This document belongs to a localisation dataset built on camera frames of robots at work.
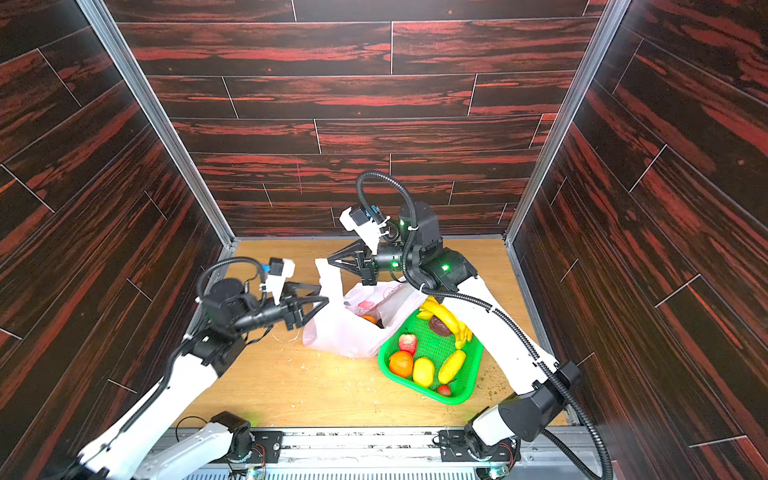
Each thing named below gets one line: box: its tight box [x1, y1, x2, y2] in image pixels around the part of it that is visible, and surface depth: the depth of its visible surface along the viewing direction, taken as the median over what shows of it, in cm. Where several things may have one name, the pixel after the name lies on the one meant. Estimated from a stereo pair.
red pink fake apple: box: [398, 333, 418, 356], surface depth 90 cm
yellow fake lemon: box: [412, 357, 434, 387], surface depth 84 cm
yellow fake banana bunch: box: [416, 296, 473, 350], surface depth 90 cm
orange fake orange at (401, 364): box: [389, 351, 413, 377], surface depth 83 cm
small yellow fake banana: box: [438, 350, 466, 385], surface depth 85 cm
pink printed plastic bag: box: [303, 258, 428, 358], surface depth 72 cm
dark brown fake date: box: [430, 315, 454, 337], surface depth 90 cm
